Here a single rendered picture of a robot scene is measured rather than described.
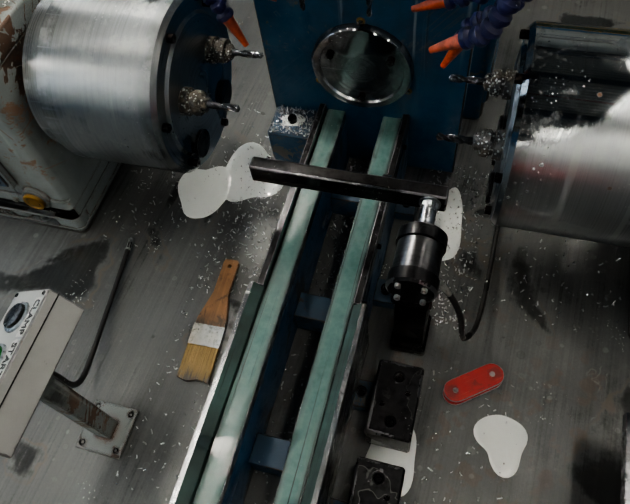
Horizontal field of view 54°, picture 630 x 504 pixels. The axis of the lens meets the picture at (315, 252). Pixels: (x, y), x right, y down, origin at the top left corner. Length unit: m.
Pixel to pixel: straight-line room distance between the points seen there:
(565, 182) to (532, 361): 0.30
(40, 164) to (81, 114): 0.16
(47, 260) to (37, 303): 0.40
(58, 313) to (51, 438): 0.30
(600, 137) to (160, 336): 0.66
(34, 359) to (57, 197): 0.40
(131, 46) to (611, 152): 0.56
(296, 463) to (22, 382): 0.31
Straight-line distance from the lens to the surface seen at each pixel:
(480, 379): 0.88
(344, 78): 0.94
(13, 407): 0.71
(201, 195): 1.08
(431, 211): 0.75
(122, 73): 0.81
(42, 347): 0.72
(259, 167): 0.80
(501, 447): 0.88
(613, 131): 0.71
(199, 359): 0.93
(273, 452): 0.83
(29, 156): 0.99
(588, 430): 0.91
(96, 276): 1.06
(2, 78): 0.92
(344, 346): 0.77
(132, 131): 0.83
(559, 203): 0.73
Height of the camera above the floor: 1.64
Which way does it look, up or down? 59 degrees down
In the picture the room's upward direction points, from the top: 11 degrees counter-clockwise
